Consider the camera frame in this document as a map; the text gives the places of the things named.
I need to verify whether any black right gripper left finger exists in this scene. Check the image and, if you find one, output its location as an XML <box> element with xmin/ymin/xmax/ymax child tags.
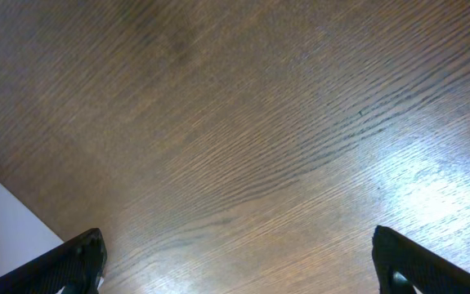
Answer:
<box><xmin>0</xmin><ymin>228</ymin><xmax>107</xmax><ymax>294</ymax></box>

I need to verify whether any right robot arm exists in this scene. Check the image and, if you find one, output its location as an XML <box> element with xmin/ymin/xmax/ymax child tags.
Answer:
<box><xmin>0</xmin><ymin>184</ymin><xmax>470</xmax><ymax>294</ymax></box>

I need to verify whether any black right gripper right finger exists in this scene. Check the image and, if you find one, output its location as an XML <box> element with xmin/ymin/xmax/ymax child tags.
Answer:
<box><xmin>372</xmin><ymin>225</ymin><xmax>470</xmax><ymax>294</ymax></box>

